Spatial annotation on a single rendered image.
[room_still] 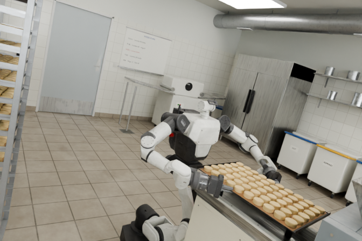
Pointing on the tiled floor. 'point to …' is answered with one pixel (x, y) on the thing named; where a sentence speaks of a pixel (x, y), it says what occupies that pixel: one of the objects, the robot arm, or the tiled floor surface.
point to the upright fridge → (267, 99)
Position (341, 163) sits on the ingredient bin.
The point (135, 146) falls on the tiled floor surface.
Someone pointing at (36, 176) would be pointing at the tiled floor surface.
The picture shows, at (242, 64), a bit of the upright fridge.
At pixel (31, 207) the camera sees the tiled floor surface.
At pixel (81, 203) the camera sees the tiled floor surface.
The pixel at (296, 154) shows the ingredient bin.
